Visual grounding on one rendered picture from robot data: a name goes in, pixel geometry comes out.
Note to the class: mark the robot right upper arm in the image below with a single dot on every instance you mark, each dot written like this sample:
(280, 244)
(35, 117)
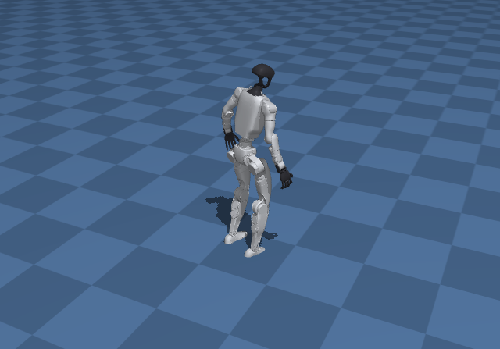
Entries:
(269, 111)

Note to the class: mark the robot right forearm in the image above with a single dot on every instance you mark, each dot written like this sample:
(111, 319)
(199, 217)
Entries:
(275, 152)

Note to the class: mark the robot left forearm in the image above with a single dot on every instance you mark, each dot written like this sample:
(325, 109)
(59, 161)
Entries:
(226, 123)

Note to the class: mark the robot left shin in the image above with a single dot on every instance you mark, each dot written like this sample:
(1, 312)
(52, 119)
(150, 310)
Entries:
(237, 212)

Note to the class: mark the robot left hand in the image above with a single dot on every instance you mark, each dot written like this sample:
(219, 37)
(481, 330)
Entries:
(230, 137)

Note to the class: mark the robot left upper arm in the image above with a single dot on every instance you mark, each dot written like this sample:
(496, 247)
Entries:
(232, 102)

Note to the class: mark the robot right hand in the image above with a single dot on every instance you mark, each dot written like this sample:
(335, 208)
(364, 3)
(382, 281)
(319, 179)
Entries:
(285, 176)

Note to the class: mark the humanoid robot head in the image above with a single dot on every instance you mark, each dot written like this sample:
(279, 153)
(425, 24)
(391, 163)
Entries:
(261, 70)

